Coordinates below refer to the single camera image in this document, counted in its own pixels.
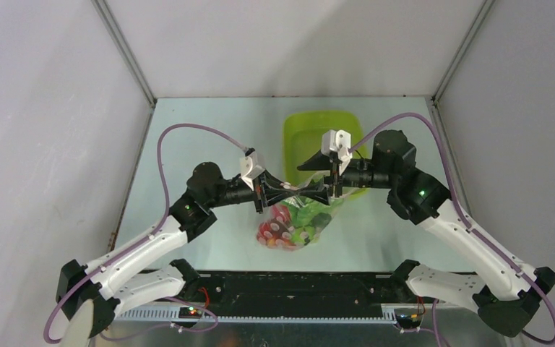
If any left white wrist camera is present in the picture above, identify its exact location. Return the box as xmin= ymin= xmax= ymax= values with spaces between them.
xmin=240 ymin=147 xmax=265 ymax=190

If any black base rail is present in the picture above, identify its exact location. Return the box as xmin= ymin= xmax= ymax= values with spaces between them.
xmin=176 ymin=271 xmax=433 ymax=320

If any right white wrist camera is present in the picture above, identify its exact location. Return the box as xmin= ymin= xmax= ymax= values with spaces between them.
xmin=320 ymin=129 xmax=352 ymax=162

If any green lettuce head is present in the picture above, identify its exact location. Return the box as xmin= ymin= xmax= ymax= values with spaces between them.
xmin=280 ymin=197 xmax=343 ymax=245

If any purple cable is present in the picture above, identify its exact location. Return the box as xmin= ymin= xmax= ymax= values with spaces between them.
xmin=43 ymin=123 xmax=252 ymax=345
xmin=349 ymin=112 xmax=555 ymax=346

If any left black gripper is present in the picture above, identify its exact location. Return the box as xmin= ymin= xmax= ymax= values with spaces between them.
xmin=206 ymin=168 xmax=297 ymax=214

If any clear pink zip bag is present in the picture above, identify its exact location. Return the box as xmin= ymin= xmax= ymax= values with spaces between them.
xmin=255 ymin=188 xmax=366 ymax=252

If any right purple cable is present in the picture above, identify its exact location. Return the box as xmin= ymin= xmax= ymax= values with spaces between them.
xmin=349 ymin=112 xmax=555 ymax=346

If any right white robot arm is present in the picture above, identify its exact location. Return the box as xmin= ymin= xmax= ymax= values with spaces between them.
xmin=298 ymin=130 xmax=555 ymax=338

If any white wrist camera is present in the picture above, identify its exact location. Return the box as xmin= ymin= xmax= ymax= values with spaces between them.
xmin=240 ymin=147 xmax=265 ymax=190
xmin=320 ymin=129 xmax=352 ymax=162

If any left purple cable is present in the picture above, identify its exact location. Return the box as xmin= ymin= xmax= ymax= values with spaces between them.
xmin=43 ymin=123 xmax=252 ymax=345

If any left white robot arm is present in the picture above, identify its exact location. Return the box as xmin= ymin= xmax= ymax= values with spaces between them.
xmin=56 ymin=156 xmax=327 ymax=338

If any green plastic tray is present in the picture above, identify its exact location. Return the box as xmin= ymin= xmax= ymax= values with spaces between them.
xmin=283 ymin=110 xmax=363 ymax=185

